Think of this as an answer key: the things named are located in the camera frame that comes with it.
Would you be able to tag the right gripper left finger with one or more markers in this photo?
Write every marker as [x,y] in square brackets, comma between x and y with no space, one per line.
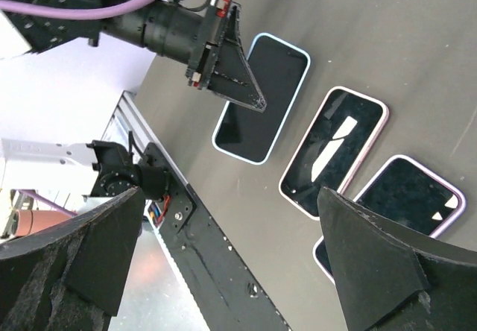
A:
[72,276]

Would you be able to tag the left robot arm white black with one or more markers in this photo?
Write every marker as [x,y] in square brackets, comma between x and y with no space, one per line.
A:
[96,169]

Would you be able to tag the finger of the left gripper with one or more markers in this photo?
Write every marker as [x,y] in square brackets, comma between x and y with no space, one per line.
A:
[231,49]
[236,84]

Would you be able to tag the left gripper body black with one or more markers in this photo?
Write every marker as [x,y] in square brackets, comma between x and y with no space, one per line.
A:
[173,31]

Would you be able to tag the purple edged black smartphone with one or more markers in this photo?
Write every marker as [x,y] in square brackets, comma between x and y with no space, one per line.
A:
[410,197]

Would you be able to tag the lavender phone case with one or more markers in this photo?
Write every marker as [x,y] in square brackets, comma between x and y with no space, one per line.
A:
[460,211]

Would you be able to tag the pink phone case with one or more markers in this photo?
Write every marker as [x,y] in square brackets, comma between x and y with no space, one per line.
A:
[384,122]

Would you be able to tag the light blue phone case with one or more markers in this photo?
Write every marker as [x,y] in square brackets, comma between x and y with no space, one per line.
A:
[298,85]

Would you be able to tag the aluminium frame rail front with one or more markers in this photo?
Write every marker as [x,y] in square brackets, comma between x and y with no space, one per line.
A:
[126,117]

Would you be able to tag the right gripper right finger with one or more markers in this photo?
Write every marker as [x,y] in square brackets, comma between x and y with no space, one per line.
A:
[390,277]

